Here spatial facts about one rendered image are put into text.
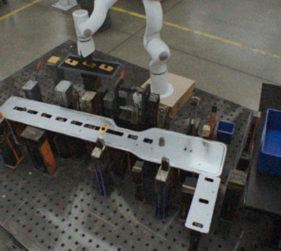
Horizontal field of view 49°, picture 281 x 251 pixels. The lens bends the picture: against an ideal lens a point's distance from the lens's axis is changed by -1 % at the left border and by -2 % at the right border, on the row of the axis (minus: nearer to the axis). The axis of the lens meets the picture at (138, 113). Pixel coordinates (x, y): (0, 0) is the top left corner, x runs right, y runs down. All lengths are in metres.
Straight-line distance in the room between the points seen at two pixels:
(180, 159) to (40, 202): 0.84
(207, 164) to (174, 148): 0.19
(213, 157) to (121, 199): 0.57
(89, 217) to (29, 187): 0.43
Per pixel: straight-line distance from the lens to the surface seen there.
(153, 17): 1.94
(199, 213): 1.45
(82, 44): 1.87
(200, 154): 1.63
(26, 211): 1.92
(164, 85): 2.21
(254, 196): 1.50
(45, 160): 1.90
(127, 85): 1.74
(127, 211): 1.79
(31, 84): 2.12
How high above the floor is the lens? 2.25
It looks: 43 degrees down
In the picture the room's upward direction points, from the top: 4 degrees counter-clockwise
